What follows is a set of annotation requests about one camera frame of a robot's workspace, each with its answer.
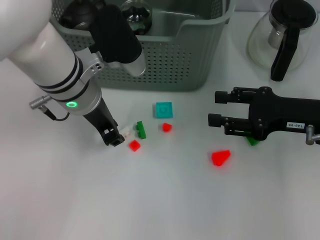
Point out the green narrow studded brick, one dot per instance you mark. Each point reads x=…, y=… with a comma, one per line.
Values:
x=141, y=130

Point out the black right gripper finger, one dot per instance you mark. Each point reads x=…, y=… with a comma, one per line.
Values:
x=214, y=120
x=220, y=96

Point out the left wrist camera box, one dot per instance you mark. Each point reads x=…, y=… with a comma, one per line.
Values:
x=115, y=37

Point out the small red square brick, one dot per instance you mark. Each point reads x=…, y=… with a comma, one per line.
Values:
x=135, y=145

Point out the teal square brick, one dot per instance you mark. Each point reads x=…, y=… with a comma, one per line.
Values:
x=165, y=110

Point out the glass teacup black holder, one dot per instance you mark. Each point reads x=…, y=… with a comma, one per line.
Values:
x=81, y=25
x=142, y=15

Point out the green sloped brick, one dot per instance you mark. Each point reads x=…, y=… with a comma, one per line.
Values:
x=253, y=142

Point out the large red wedge brick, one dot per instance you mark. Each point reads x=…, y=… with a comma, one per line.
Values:
x=220, y=157

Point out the small white brick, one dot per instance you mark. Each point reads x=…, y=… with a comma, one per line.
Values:
x=126, y=132

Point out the small red sloped brick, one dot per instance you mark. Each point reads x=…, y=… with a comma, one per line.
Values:
x=167, y=127

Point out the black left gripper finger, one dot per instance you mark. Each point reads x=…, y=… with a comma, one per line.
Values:
x=116, y=126
x=116, y=142

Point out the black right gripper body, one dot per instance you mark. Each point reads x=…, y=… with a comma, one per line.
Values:
x=275, y=110

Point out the grey-green perforated storage bin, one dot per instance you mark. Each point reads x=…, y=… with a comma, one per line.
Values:
x=175, y=62

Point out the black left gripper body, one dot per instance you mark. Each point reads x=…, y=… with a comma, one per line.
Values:
x=102, y=120

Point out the black clay teapot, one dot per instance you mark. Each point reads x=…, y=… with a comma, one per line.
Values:
x=77, y=13

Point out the right gripper metal connector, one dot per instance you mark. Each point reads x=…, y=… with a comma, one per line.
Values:
x=311, y=136

